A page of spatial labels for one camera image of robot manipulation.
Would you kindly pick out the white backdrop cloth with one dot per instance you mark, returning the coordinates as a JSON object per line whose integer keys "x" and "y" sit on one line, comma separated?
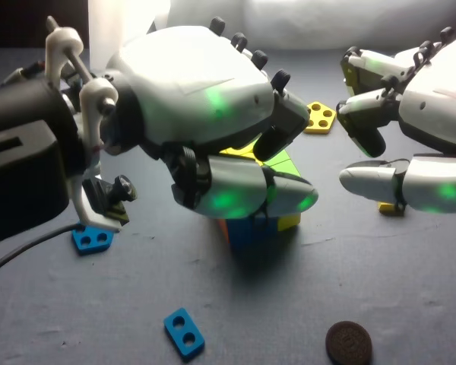
{"x": 327, "y": 23}

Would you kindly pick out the chocolate sandwich cookie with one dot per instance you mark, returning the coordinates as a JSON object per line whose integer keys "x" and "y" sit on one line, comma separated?
{"x": 348, "y": 344}

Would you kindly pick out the multicolour puzzle cube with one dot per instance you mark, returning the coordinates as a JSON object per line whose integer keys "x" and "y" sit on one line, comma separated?
{"x": 247, "y": 232}

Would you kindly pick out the blue pentagon block with holes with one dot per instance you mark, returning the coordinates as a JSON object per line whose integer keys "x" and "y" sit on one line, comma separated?
{"x": 93, "y": 249}

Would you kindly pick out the yellow rectangular block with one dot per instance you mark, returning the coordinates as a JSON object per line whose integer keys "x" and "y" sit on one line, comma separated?
{"x": 387, "y": 209}

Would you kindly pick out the yellow pentagon block with holes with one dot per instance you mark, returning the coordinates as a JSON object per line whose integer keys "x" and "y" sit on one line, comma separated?
{"x": 320, "y": 116}

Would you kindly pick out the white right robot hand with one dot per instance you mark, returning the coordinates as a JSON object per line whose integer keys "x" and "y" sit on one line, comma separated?
{"x": 441, "y": 95}

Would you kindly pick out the blue two-hole block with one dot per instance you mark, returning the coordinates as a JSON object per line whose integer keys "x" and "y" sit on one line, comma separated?
{"x": 186, "y": 353}

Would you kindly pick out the grey table cloth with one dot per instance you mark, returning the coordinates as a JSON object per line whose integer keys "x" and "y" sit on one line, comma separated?
{"x": 289, "y": 273}

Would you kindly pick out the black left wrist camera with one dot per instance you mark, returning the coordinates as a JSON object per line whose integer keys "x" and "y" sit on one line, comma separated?
{"x": 118, "y": 190}

